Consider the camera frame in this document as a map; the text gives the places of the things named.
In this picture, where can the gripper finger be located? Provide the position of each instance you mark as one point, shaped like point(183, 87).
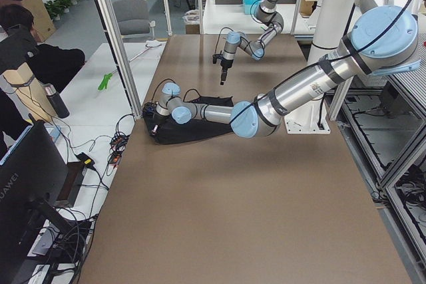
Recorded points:
point(224, 75)
point(221, 83)

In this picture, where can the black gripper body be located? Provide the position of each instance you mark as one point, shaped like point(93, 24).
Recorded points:
point(226, 64)

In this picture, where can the black graphic t-shirt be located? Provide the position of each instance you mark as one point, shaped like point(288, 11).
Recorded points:
point(170, 132)

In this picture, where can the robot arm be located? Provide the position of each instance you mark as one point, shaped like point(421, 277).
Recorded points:
point(265, 13)
point(382, 41)

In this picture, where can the metal grabber rod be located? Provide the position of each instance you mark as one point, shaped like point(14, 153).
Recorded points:
point(152, 50)

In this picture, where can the grey office chair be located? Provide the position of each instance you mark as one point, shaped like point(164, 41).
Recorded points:
point(133, 18)

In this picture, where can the green plastic clip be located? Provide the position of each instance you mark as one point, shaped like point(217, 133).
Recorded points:
point(104, 82)

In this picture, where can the black power adapter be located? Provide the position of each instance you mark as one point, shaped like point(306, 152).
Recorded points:
point(87, 160)

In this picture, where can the black water bottle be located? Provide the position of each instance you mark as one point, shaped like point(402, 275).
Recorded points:
point(56, 101)

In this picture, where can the seated person in black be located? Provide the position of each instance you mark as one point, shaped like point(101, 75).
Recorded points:
point(51, 64)

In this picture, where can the cardboard box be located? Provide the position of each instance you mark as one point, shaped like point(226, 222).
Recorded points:
point(42, 21)

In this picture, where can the black Huawei monitor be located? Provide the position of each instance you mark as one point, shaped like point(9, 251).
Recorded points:
point(32, 177)

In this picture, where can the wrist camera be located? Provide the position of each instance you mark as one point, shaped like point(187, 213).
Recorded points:
point(148, 109)
point(216, 57)

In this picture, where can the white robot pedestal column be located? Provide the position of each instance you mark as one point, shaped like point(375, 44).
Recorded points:
point(334, 17)

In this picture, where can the aluminium frame post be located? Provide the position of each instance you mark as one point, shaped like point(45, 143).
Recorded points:
point(112, 34)

